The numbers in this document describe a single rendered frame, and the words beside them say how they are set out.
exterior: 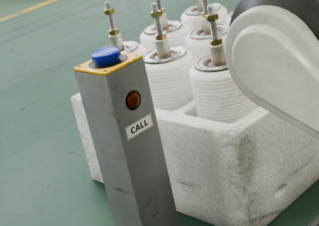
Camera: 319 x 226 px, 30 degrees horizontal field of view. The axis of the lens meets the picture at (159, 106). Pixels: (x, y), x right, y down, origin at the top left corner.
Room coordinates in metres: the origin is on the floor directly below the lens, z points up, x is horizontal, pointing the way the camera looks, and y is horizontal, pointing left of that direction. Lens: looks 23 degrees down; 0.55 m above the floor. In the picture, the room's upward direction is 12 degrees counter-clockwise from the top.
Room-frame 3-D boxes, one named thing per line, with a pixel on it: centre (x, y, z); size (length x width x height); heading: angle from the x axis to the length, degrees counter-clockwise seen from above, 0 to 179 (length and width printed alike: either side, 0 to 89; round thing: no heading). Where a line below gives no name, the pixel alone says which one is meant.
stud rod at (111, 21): (1.03, 0.05, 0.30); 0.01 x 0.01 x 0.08
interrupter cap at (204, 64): (0.85, -0.10, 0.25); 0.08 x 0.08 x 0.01
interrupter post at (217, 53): (0.85, -0.10, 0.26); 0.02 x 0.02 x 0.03
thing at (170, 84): (0.94, -0.03, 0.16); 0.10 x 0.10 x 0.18
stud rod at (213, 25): (0.85, -0.10, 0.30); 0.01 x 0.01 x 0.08
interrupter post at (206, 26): (1.02, -0.11, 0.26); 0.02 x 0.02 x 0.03
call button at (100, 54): (0.77, 0.06, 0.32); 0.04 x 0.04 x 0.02
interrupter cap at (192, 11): (1.19, -0.13, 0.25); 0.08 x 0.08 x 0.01
